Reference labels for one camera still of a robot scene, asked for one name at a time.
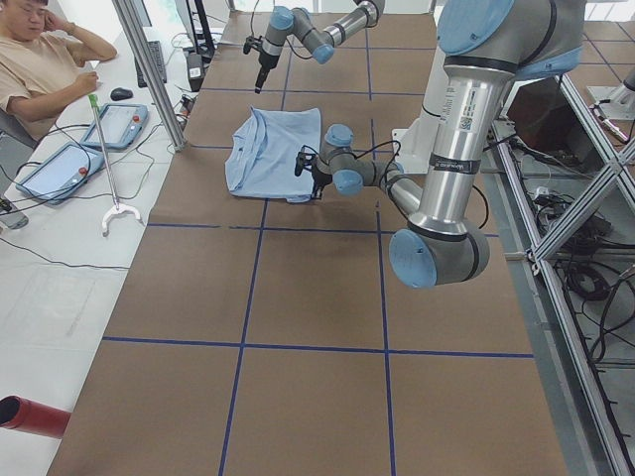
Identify aluminium frame rail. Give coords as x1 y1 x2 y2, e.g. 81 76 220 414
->
488 64 634 475

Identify black computer mouse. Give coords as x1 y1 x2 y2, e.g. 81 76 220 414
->
110 87 134 101

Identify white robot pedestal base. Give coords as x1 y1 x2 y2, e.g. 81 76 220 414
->
392 47 448 175

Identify aluminium frame post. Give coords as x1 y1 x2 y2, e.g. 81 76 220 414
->
112 0 186 152

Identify light blue t-shirt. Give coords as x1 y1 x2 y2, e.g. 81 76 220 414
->
225 107 321 203

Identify white reacher grabber tool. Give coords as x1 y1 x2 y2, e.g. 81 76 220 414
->
88 93 143 237

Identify teach pendant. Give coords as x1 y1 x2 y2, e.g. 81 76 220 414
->
98 103 149 151
15 143 104 204

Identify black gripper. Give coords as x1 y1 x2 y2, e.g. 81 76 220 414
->
254 51 279 94
311 166 332 200

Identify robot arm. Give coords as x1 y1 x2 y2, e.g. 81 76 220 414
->
296 1 585 289
243 0 385 94

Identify black power adapter labelled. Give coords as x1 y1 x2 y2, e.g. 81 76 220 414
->
186 52 205 92

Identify teach pendant far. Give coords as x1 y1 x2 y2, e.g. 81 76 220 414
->
98 103 149 151

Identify teach pendant near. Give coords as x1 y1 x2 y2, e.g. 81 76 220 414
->
15 143 104 204

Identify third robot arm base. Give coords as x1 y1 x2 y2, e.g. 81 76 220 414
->
586 70 634 121

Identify red cylinder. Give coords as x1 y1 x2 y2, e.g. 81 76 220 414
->
1 396 71 439

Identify seated person beige shirt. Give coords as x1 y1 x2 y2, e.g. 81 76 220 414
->
1 1 117 141

